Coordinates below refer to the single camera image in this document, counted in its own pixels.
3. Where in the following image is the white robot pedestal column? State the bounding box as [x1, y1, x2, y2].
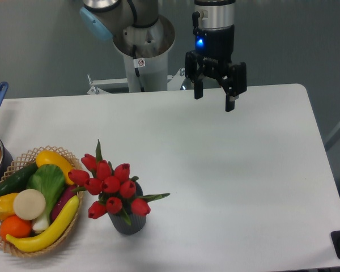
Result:
[113, 15, 175, 92]

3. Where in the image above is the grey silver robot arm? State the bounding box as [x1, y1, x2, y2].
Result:
[80, 1, 247, 111]

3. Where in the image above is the orange fruit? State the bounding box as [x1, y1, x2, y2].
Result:
[0, 215, 32, 240]

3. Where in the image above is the yellow lemon squash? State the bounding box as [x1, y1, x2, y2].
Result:
[36, 150, 73, 178]

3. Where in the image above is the dark grey ribbed vase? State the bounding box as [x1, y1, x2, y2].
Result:
[106, 181, 146, 235]

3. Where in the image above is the beige round bun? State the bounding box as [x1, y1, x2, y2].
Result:
[13, 189, 46, 220]

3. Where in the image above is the green bok choy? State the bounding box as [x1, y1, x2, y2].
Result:
[26, 164, 65, 234]

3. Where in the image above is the white metal base frame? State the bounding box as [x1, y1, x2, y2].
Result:
[87, 67, 185, 95]

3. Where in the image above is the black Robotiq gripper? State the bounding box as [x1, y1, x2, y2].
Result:
[185, 24, 247, 112]

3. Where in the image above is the red tulip bouquet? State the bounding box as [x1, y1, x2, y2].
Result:
[68, 142, 170, 219]

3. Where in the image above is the purple eggplant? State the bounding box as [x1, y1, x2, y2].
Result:
[50, 185, 77, 222]

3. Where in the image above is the yellow banana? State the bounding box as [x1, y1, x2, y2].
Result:
[6, 195, 80, 253]

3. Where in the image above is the green cucumber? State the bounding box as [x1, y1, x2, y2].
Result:
[0, 163, 38, 197]

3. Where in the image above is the yellow bell pepper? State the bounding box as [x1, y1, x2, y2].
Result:
[0, 193, 19, 220]

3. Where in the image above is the woven wicker basket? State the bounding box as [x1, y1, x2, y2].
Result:
[0, 146, 84, 258]

